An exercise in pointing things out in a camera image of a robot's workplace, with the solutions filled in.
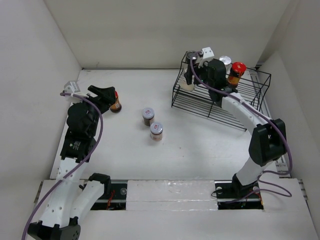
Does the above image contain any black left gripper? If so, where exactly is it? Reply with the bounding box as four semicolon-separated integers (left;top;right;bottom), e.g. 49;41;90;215
74;86;115;136

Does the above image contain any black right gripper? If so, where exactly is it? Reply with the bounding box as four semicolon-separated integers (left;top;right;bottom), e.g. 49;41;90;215
184;62;214;90

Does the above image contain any silver-lid white powder jar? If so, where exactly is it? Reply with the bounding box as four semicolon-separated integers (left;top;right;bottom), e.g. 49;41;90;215
180;72;196;91

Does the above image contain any small red-cap brown bottle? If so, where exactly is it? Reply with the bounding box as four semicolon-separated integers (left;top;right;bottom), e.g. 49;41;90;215
109;91;122;113

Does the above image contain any silver-lid blue-label jar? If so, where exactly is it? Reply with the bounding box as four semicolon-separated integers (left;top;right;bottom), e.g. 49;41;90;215
219;55;232;73

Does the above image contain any red-lid brown sauce bottle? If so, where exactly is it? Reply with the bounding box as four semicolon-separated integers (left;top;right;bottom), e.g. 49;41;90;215
226;61;247;87

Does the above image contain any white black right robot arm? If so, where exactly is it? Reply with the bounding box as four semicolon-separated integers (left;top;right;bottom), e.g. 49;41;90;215
184;53;290;203

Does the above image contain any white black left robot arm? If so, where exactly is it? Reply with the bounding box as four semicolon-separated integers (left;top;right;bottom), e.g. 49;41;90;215
21;85;116;240

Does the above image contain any glass-lid spice jar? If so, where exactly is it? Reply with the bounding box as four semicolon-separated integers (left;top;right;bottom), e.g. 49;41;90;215
183;50;199;75

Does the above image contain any grey-lid dark sauce jar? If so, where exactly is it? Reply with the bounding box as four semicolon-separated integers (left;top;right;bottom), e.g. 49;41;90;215
142;107;155;126

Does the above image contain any grey-lid reddish sauce jar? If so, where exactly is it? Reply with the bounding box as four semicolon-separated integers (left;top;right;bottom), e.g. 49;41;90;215
150;122;163;141

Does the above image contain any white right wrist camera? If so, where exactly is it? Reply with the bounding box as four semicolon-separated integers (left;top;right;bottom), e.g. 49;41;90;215
197;47;215;68

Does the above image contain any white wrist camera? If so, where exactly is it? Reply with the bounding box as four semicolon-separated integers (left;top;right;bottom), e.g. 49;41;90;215
63;81;80;97
197;47;215;68

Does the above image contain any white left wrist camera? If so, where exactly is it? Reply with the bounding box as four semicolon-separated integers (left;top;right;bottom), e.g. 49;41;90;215
63;81;80;97

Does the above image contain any black wire shelf rack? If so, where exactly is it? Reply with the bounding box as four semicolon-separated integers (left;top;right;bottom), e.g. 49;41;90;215
171;47;271;132

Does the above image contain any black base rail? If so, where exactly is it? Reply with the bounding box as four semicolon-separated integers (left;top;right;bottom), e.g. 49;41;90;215
92;180;264;212

